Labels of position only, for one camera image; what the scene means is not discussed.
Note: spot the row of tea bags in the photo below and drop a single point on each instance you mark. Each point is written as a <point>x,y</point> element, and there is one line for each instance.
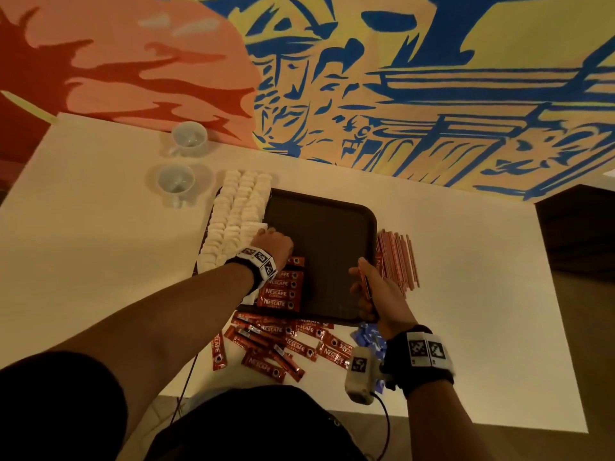
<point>235,216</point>

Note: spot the person's right hand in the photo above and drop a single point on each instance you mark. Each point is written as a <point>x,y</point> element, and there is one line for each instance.
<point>389,302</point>

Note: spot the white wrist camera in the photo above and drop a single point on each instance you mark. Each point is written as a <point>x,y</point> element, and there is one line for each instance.
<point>363,372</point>

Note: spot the small white cup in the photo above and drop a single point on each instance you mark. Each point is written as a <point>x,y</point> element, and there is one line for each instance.
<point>189,137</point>
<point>176,179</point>

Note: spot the pile of blue sachets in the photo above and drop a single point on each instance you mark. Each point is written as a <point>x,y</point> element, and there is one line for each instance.
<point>370,339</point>

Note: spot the dark brown tray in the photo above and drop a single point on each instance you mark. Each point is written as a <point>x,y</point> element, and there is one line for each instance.
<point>332,245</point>

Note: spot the person's black shirt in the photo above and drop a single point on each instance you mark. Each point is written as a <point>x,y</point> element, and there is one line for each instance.
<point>250,427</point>

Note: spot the pile of red Nescafe sachets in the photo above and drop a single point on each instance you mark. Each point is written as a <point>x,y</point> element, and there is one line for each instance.
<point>288,345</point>

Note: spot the row of red Nescafe sachets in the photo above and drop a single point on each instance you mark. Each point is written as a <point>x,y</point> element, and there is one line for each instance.
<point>283,283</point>

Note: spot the person's left hand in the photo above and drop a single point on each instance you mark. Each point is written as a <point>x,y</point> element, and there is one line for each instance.
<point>274,245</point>

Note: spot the person's left forearm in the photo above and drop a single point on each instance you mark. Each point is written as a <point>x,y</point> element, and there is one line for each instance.
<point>154,331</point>

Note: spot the person's right forearm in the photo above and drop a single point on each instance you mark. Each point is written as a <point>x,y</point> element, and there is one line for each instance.
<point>447,422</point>

